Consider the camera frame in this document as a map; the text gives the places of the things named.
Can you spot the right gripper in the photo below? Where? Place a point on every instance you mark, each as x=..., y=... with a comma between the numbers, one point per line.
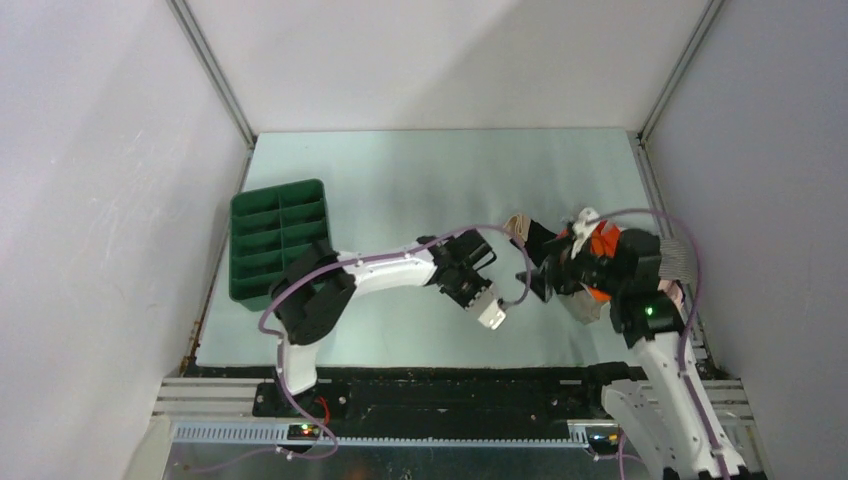
x=542, y=276

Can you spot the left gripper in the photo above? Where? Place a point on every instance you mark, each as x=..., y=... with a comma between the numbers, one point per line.
x=480, y=286

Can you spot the orange underwear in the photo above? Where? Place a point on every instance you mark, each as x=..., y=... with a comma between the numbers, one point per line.
x=602, y=243

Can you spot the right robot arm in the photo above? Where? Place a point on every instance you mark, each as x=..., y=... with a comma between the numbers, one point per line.
x=639, y=276

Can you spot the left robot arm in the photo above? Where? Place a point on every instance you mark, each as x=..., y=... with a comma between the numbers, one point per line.
x=316, y=288

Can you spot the black underwear beige waistband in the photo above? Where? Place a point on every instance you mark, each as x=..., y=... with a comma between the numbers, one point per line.
x=533, y=236

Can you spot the grey underwear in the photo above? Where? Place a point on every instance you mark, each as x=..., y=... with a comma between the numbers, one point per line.
x=583, y=307

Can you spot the green divided tray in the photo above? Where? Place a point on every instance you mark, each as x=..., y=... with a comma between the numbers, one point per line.
x=269, y=229

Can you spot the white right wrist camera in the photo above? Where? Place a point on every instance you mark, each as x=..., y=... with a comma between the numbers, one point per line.
x=582, y=229

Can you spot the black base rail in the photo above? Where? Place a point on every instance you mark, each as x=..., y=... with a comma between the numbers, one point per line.
x=461, y=404

